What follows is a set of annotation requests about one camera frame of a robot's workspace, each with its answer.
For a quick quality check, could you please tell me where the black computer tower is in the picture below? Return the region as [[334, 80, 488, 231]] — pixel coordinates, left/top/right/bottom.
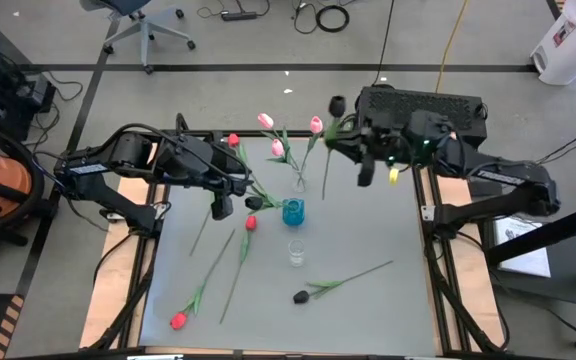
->
[[356, 84, 489, 151]]

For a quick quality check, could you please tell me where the black metal stand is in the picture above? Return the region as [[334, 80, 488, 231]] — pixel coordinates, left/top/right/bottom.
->
[[484, 198, 576, 351]]

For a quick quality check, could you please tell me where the white paper booklet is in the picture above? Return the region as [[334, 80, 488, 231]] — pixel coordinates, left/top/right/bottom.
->
[[492, 212, 553, 279]]

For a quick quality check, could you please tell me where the grey office chair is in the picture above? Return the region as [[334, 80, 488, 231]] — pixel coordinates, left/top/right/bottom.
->
[[78, 0, 198, 76]]

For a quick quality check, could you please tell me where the black table frame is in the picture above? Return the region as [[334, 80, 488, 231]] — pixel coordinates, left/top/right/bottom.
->
[[82, 128, 519, 360]]

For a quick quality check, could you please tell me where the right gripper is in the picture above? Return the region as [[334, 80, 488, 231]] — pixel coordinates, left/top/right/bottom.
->
[[325, 113, 414, 166]]

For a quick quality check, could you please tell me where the clear glass vase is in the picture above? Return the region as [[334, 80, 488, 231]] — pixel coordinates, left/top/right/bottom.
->
[[290, 169, 310, 195], [287, 238, 307, 269]]

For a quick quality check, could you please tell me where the blue glass vase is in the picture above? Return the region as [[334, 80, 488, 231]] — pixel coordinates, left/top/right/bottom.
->
[[281, 197, 306, 227]]

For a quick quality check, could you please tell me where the wooden side board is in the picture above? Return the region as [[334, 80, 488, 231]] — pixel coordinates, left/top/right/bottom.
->
[[78, 144, 169, 350], [426, 164, 509, 351]]

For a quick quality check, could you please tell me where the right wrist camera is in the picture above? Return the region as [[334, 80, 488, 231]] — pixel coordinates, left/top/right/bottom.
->
[[357, 153, 377, 189]]

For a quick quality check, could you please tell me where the black power strip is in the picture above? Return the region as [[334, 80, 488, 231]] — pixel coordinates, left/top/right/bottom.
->
[[220, 10, 259, 23]]

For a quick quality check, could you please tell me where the orange shop vacuum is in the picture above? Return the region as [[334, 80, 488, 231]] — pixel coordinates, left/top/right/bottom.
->
[[0, 124, 58, 261]]

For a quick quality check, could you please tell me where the yellow hanging cable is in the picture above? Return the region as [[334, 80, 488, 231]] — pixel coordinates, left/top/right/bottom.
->
[[434, 0, 470, 94]]

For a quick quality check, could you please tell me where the pink artificial tulip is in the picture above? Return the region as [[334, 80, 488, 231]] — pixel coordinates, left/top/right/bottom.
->
[[298, 115, 325, 177], [256, 112, 300, 181], [266, 138, 300, 177]]

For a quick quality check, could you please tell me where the black coiled cable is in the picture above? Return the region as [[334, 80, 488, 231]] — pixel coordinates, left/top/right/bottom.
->
[[314, 3, 351, 34]]

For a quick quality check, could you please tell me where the black hanging cable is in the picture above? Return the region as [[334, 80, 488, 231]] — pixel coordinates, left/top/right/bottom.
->
[[371, 0, 397, 87]]

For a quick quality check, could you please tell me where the black artificial tulip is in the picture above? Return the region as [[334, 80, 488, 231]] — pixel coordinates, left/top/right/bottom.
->
[[292, 259, 395, 306], [320, 94, 348, 201], [244, 192, 285, 212]]

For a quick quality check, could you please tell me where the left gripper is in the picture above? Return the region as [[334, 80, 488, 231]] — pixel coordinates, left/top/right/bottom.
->
[[160, 132, 253, 196]]

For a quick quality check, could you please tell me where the white trash bin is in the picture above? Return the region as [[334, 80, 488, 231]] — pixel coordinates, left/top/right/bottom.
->
[[530, 0, 576, 86]]

